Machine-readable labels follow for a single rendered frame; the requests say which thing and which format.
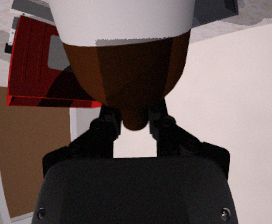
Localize red crate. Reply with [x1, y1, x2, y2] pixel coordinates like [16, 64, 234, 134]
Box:
[7, 15, 102, 108]

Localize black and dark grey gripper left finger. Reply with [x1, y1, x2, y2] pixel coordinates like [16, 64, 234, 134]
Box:
[42, 104, 122, 177]

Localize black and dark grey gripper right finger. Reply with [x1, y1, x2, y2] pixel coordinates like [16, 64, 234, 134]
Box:
[149, 98, 230, 182]

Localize brown glass bottle with white label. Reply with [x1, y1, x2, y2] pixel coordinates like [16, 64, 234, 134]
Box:
[48, 0, 196, 131]

